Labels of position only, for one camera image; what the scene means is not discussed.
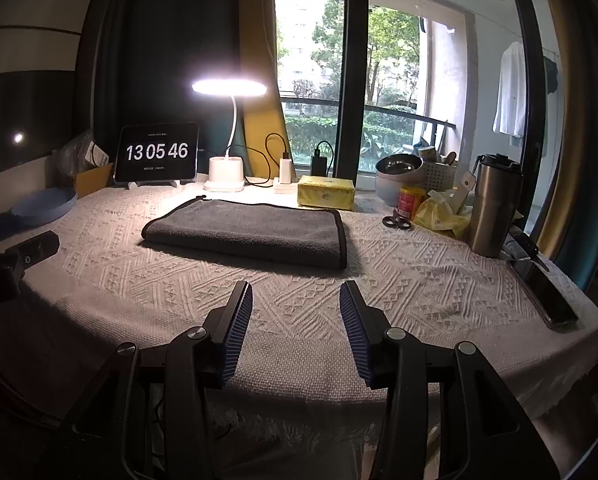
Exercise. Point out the dark green curtain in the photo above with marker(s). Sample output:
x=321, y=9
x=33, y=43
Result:
x=169, y=45

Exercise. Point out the white desk lamp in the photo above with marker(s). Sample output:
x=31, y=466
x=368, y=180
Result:
x=226, y=125

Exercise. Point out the white textured tablecloth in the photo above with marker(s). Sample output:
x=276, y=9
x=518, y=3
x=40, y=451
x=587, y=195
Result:
x=279, y=310

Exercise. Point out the yellow curtain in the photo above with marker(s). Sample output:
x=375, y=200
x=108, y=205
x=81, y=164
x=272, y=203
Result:
x=264, y=85

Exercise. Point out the black smartphone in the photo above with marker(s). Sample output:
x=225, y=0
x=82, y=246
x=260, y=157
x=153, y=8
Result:
x=544, y=292

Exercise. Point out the clear plastic bag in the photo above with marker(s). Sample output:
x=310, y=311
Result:
x=76, y=155

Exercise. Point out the red and yellow can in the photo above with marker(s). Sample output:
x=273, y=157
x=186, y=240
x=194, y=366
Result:
x=411, y=201

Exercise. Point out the yellow tissue pack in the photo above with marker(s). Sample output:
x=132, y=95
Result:
x=326, y=192

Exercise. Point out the black charger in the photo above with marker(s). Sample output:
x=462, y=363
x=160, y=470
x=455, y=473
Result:
x=320, y=166

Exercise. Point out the white perforated basket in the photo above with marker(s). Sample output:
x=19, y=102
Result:
x=439, y=175

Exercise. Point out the steel bowl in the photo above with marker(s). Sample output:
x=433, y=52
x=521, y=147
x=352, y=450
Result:
x=400, y=169

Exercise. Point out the grey towel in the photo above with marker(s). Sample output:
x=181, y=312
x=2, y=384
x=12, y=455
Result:
x=249, y=230

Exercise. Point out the cardboard box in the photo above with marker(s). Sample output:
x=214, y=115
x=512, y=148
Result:
x=93, y=180

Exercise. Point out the tablet clock on stand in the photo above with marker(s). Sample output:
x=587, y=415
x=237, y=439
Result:
x=156, y=152

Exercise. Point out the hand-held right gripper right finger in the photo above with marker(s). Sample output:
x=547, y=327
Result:
x=355, y=332

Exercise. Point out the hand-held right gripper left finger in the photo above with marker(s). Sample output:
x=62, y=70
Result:
x=236, y=327

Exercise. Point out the steel travel tumbler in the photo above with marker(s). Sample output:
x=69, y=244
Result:
x=494, y=205

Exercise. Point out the blue round plate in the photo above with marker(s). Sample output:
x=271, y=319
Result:
x=41, y=205

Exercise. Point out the black scissors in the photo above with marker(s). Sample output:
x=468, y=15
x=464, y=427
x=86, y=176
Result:
x=398, y=222

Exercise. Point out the yellow plastic bag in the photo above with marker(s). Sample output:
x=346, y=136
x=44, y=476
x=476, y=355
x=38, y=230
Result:
x=441, y=212

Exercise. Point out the white hanging shirt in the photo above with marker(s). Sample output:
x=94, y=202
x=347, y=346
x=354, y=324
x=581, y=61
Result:
x=510, y=90

